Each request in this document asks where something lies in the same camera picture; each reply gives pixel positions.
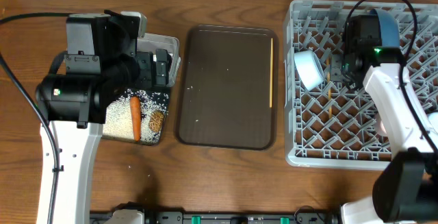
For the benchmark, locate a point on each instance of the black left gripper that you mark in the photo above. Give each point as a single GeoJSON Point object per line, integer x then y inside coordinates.
{"type": "Point", "coordinates": [148, 75]}

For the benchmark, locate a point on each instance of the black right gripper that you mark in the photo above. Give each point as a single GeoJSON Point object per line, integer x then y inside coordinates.
{"type": "Point", "coordinates": [336, 75]}

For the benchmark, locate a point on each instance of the light blue bowl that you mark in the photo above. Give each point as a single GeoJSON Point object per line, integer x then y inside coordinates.
{"type": "Point", "coordinates": [309, 69]}

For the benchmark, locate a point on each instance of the orange carrot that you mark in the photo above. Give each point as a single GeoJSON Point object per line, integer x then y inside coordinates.
{"type": "Point", "coordinates": [135, 108]}

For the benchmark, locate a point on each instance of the brown mushroom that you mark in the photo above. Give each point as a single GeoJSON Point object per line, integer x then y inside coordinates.
{"type": "Point", "coordinates": [156, 121]}

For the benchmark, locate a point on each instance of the dark blue plate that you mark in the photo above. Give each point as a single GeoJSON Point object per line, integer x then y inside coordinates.
{"type": "Point", "coordinates": [388, 28]}

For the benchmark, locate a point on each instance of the white rice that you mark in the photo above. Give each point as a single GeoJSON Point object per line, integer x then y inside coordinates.
{"type": "Point", "coordinates": [119, 118]}

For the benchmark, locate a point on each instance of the wooden chopstick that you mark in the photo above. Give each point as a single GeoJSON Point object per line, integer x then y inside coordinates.
{"type": "Point", "coordinates": [328, 77]}
{"type": "Point", "coordinates": [271, 71]}

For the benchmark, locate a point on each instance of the pink cup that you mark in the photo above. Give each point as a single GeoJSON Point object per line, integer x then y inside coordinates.
{"type": "Point", "coordinates": [379, 127]}

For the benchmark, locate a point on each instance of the light blue cup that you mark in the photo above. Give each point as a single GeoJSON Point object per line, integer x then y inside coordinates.
{"type": "Point", "coordinates": [433, 119]}

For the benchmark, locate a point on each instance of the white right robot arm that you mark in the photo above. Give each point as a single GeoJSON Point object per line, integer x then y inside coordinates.
{"type": "Point", "coordinates": [406, 191]}

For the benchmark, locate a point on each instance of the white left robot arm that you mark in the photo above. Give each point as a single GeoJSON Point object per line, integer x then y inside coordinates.
{"type": "Point", "coordinates": [106, 54]}

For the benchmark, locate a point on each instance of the black waste tray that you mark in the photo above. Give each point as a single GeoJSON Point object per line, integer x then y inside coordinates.
{"type": "Point", "coordinates": [161, 114]}

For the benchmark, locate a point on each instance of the grey dishwasher rack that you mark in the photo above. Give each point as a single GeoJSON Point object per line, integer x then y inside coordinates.
{"type": "Point", "coordinates": [348, 140]}

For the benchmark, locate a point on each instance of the clear plastic bin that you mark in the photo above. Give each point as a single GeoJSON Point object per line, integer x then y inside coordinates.
{"type": "Point", "coordinates": [151, 42]}

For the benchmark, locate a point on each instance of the brown serving tray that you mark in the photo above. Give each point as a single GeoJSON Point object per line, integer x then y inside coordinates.
{"type": "Point", "coordinates": [224, 99]}

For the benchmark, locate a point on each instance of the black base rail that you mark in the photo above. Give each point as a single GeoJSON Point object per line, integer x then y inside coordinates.
{"type": "Point", "coordinates": [301, 216]}

